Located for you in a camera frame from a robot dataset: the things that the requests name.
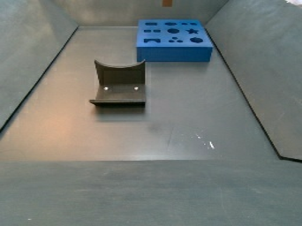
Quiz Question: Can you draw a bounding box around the brown arch object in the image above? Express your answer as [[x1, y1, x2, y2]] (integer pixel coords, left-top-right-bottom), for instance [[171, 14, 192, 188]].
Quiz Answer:
[[162, 0, 172, 7]]

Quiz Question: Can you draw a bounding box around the black curved holder stand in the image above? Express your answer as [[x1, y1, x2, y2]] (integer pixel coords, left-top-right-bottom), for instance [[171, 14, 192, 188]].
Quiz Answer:
[[89, 61, 146, 106]]

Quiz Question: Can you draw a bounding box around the blue shape sorter block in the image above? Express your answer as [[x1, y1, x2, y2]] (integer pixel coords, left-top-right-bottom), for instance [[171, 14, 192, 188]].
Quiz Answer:
[[136, 19, 214, 62]]

